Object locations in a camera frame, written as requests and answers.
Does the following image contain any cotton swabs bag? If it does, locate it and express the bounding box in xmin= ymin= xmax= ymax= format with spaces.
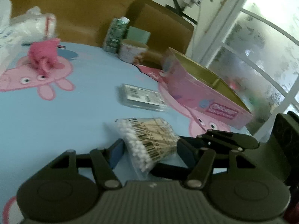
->
xmin=115 ymin=117 xmax=179 ymax=180

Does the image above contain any barcode labelled flat pack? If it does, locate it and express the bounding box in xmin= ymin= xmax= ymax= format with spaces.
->
xmin=119 ymin=83 xmax=168 ymax=112

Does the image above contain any pink macaron biscuit tin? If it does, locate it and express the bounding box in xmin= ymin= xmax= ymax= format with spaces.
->
xmin=161 ymin=48 xmax=253 ymax=130

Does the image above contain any pink fuzzy cloth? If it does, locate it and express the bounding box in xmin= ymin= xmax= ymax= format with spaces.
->
xmin=27 ymin=38 xmax=60 ymax=77

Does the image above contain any blue Peppa Pig tablecloth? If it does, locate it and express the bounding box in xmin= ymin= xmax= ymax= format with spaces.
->
xmin=0 ymin=40 xmax=253 ymax=224

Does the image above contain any frosted floral window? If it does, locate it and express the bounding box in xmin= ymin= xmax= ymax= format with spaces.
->
xmin=192 ymin=0 xmax=298 ymax=142

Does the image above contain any white paper snack cup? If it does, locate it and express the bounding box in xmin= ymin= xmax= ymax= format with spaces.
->
xmin=118 ymin=39 xmax=149 ymax=64

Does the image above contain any green patterned drink carton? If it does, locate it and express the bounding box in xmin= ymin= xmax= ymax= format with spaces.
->
xmin=102 ymin=17 xmax=130 ymax=53

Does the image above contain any white tissue pack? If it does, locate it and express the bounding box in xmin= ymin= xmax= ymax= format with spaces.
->
xmin=0 ymin=0 xmax=22 ymax=75

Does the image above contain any plastic-wrapped paper cups stack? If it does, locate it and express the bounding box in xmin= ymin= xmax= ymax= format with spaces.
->
xmin=10 ymin=6 xmax=57 ymax=43

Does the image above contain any brown wooden board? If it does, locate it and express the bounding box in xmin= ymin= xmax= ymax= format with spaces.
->
xmin=10 ymin=0 xmax=135 ymax=46

